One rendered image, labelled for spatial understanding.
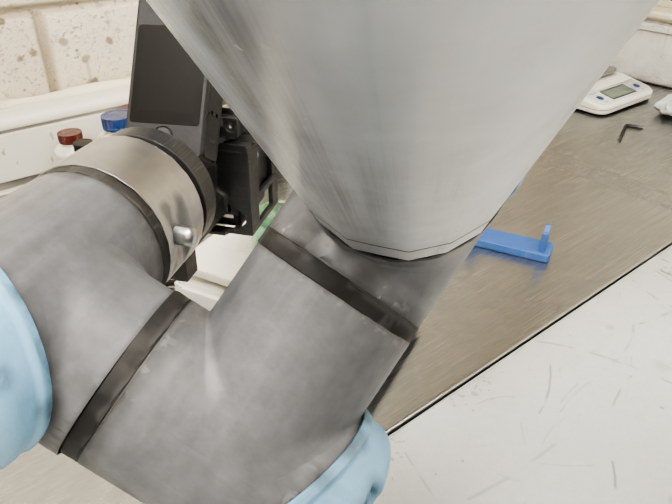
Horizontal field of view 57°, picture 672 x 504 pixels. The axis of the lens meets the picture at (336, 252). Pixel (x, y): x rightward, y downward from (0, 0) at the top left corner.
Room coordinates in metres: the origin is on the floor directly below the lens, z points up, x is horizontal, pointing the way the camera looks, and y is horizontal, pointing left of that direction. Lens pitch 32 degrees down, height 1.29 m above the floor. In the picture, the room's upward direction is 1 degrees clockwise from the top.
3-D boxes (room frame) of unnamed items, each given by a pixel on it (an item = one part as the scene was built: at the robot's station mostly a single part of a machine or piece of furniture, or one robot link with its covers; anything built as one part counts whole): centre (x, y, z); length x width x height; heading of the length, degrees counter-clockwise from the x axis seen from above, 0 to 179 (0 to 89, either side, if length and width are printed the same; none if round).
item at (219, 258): (0.50, 0.06, 0.98); 0.12 x 0.12 x 0.01; 63
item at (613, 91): (1.25, -0.47, 0.92); 0.26 x 0.19 x 0.05; 39
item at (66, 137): (0.78, 0.35, 0.94); 0.05 x 0.05 x 0.09
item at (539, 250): (0.65, -0.21, 0.92); 0.10 x 0.03 x 0.04; 64
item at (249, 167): (0.35, 0.09, 1.13); 0.12 x 0.08 x 0.09; 167
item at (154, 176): (0.27, 0.10, 1.14); 0.08 x 0.05 x 0.08; 77
